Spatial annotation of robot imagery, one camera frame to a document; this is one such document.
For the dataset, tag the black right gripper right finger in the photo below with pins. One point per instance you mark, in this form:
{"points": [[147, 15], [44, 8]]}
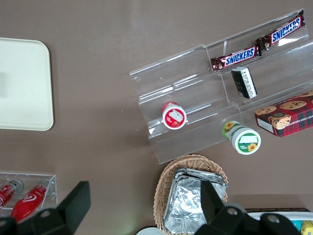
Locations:
{"points": [[212, 208]]}

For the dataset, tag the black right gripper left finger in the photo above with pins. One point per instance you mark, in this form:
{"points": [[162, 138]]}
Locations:
{"points": [[71, 208]]}

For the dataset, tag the oval wicker basket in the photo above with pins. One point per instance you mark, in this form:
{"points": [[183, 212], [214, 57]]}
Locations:
{"points": [[166, 176]]}

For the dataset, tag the beige plastic tray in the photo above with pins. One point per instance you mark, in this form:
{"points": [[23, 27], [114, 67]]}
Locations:
{"points": [[24, 98]]}

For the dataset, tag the stack of foil trays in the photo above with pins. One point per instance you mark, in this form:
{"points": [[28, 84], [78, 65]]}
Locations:
{"points": [[185, 195]]}

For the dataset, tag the clear acrylic bottle rack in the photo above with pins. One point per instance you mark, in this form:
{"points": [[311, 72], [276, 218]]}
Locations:
{"points": [[52, 181]]}

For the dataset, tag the red cola bottle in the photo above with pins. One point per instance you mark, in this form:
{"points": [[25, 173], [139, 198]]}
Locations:
{"points": [[7, 193], [29, 200]]}

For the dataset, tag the green sunflower yogurt cup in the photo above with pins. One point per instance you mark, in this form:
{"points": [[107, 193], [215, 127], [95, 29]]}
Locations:
{"points": [[245, 142]]}

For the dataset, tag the teal snack packet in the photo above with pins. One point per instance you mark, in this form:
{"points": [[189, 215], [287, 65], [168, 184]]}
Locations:
{"points": [[297, 224]]}

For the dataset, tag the yellow snack packet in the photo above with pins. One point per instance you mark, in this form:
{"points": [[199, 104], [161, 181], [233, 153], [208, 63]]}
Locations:
{"points": [[307, 227]]}

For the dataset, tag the red strawberry yogurt cup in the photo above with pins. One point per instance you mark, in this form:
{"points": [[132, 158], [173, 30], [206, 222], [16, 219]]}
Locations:
{"points": [[174, 117]]}

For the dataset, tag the red tartan cookie box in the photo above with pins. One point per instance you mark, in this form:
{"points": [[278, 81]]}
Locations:
{"points": [[288, 115]]}

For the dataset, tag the small black chocolate box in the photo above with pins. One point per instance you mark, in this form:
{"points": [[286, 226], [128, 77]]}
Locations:
{"points": [[244, 83]]}

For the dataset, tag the clear acrylic stepped display stand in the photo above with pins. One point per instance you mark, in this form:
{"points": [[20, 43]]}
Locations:
{"points": [[190, 73]]}

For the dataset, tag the Snickers chocolate bar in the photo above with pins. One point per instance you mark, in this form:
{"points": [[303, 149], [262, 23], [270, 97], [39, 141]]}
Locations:
{"points": [[286, 30], [239, 57]]}

